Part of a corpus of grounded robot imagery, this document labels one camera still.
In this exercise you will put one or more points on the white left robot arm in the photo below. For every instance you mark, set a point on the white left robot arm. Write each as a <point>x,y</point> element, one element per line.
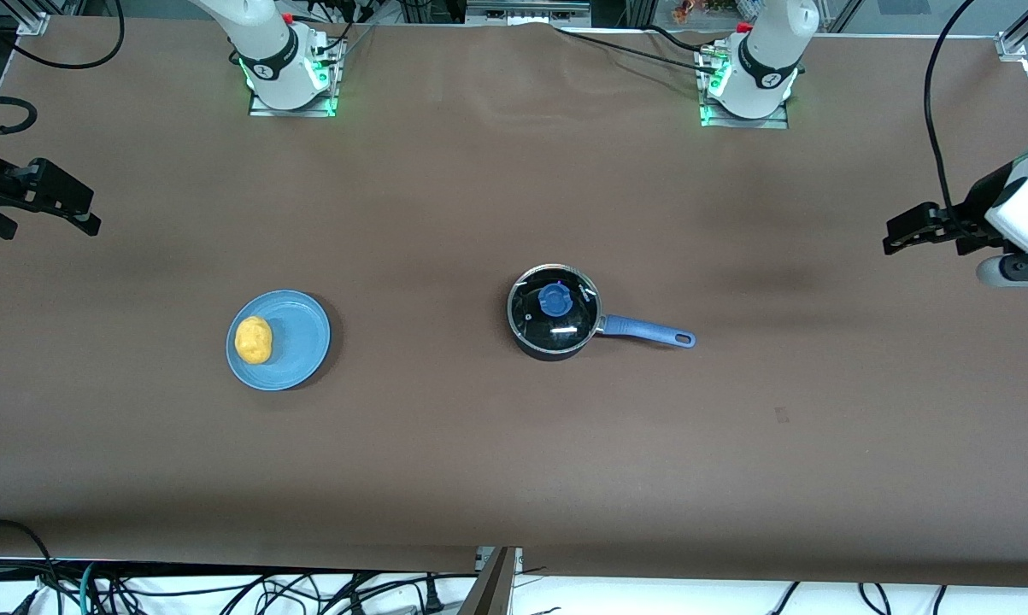
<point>766,51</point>

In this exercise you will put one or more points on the yellow potato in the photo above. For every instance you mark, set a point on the yellow potato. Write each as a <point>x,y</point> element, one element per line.
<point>254,340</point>

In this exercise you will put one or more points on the grey metal rail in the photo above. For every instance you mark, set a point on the grey metal rail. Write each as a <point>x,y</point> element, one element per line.
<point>526,10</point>

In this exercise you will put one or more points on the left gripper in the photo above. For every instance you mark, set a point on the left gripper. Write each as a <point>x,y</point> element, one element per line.
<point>972,215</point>

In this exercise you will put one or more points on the grey metal post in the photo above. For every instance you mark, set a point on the grey metal post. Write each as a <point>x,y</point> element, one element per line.
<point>490,589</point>

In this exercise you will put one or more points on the black power plug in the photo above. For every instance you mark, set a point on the black power plug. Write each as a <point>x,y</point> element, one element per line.
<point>432,594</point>

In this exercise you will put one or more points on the blue round plate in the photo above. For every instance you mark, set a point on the blue round plate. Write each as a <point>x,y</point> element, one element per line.
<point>300,337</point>

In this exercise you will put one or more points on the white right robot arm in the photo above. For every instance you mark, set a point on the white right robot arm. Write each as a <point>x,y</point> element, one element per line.
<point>261,34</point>

